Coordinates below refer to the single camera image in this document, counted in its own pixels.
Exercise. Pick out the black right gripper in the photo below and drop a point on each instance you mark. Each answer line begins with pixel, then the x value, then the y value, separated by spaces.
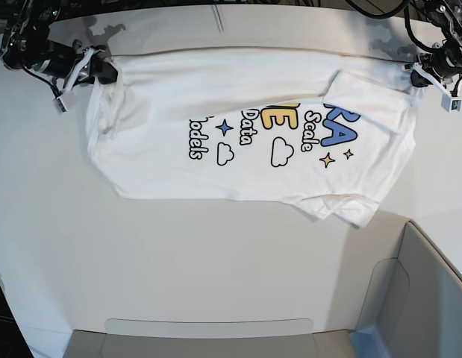
pixel 58 60

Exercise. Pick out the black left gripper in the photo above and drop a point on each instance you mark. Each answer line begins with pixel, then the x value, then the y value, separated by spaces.
pixel 442 63

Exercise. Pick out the white t-shirt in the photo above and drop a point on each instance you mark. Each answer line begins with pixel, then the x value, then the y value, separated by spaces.
pixel 325 133

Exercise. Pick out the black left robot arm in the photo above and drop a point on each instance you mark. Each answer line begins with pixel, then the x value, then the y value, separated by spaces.
pixel 445 15

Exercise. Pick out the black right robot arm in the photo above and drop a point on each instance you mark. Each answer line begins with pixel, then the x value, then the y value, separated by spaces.
pixel 26 45

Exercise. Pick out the grey box right side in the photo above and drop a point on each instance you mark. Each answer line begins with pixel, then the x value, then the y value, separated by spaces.
pixel 413 305

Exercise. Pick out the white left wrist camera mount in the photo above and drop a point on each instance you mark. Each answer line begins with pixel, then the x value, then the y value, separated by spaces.
pixel 449 102

